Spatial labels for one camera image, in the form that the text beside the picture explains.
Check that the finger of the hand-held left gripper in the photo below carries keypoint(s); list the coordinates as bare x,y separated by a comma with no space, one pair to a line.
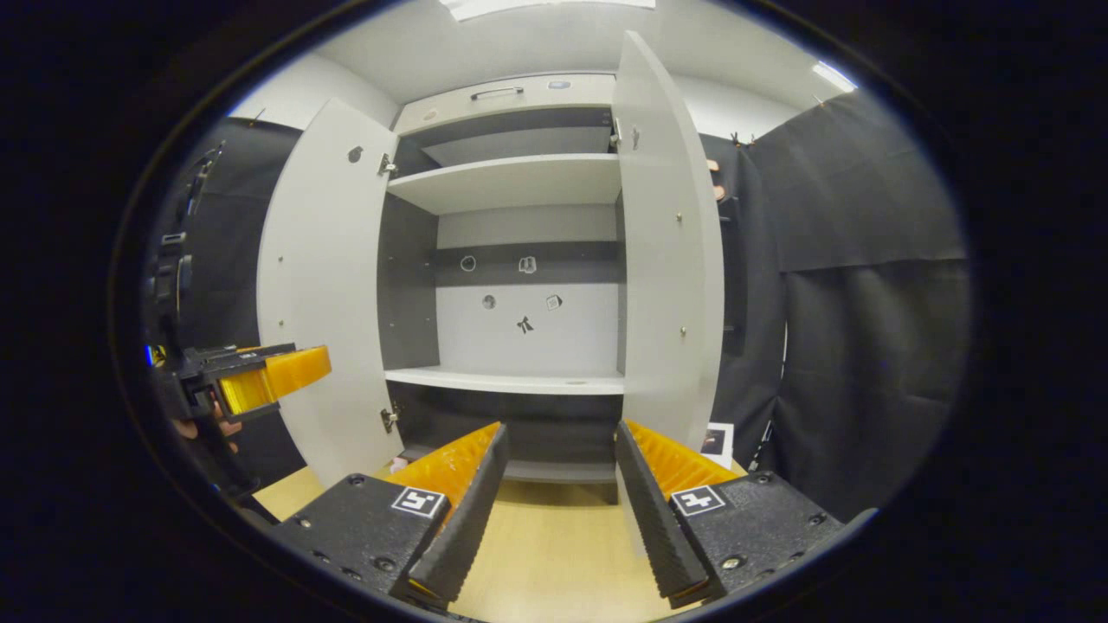
294,370

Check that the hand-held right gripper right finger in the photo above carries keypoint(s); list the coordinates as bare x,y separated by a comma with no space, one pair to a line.
653,519

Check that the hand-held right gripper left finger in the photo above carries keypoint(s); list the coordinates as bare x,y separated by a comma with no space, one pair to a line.
467,519

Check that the grey cabinet door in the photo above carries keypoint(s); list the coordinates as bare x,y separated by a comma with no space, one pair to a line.
320,277
666,260

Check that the grey shoe cabinet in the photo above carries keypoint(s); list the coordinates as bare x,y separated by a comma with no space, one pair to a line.
407,285

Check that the metal door hinge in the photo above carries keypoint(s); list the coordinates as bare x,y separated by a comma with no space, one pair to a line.
616,134
389,420
387,164

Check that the white cabinet shelf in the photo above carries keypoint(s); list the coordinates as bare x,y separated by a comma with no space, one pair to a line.
502,381
519,145
511,183

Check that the grey cabinet drawer front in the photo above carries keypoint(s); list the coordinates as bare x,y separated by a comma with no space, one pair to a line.
519,108

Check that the black backdrop cloth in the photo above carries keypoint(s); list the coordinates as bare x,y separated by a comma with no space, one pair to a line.
234,216
866,303

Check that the ceiling light panel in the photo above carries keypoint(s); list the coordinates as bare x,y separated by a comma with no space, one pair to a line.
833,75
537,7

